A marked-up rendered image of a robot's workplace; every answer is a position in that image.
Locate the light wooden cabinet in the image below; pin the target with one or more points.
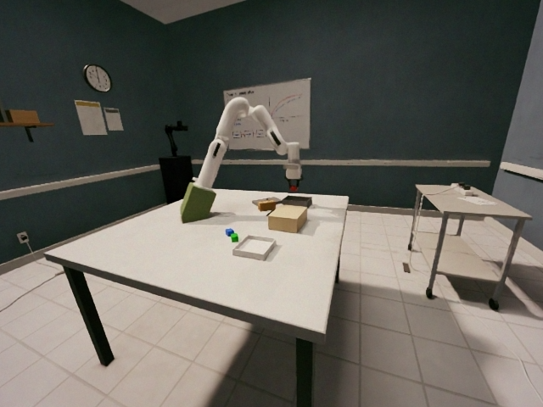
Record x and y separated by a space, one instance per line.
287 218

